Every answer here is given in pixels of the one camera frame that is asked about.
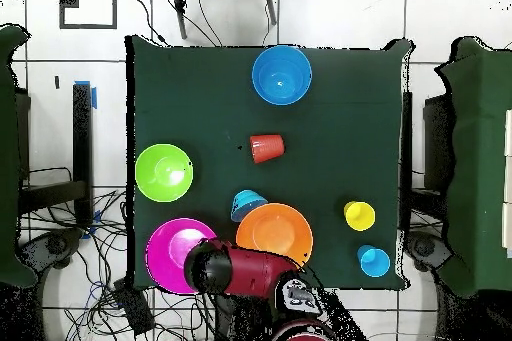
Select yellow plastic cup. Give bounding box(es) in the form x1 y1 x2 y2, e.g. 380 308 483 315
342 200 377 233

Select black metal table frame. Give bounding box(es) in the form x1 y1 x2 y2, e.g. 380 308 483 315
400 90 455 234
17 82 95 230

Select orange plastic bowl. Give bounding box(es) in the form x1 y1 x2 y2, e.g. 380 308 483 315
235 202 315 269

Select small cyan plastic bowl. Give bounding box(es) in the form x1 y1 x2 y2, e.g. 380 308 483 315
230 189 269 223

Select tangle of floor cables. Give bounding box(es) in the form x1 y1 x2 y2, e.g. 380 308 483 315
19 166 217 341

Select dark green tablecloth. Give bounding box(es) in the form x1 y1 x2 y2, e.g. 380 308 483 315
124 34 415 292

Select white boxes stack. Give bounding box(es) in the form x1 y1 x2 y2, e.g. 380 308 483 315
501 107 512 259

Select lime green plastic bowl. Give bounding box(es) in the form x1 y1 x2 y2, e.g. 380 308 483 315
134 143 195 203

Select black cable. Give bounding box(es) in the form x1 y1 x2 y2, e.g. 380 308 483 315
128 0 170 47

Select gray pedestal foot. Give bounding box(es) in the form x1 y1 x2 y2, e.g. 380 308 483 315
17 227 84 274
403 230 455 274

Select large blue plastic bowl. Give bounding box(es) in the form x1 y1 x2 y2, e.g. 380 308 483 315
251 44 313 107

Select magenta pink plastic bowl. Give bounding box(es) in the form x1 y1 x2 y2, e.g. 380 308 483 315
144 217 218 295

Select blue tape strip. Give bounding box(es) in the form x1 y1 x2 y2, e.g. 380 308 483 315
73 79 98 110

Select black power brick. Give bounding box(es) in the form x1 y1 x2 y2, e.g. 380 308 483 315
111 277 156 337

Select light blue plastic cup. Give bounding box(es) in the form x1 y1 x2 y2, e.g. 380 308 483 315
356 244 392 279

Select green cloth covered side table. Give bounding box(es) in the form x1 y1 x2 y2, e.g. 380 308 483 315
435 36 512 298
0 23 39 289

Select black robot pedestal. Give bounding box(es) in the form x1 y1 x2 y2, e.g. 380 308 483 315
213 292 277 341

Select red-orange plastic cup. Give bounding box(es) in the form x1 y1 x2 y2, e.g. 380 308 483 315
249 133 286 165

